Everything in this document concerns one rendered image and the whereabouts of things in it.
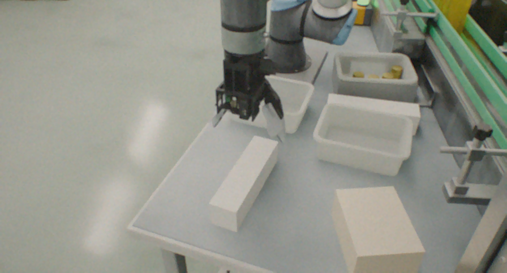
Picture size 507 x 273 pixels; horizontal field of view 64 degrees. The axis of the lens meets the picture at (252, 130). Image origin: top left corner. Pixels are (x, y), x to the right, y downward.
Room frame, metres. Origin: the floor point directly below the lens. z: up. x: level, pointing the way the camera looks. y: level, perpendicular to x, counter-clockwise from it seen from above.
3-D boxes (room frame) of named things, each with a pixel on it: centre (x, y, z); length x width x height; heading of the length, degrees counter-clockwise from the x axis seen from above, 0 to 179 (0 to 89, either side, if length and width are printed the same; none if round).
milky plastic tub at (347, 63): (1.08, -0.36, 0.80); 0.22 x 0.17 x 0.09; 85
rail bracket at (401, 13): (1.19, -0.47, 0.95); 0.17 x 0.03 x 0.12; 85
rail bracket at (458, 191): (0.55, -0.42, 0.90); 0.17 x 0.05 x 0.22; 85
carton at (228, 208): (0.66, 0.01, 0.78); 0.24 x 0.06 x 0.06; 157
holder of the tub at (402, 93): (1.08, -0.39, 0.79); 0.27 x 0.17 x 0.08; 85
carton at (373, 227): (0.51, -0.23, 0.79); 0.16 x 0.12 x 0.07; 4
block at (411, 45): (1.19, -0.49, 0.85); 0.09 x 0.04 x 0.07; 85
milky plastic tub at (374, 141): (0.80, -0.27, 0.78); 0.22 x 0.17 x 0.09; 70
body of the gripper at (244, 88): (0.64, 0.02, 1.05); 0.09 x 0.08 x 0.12; 159
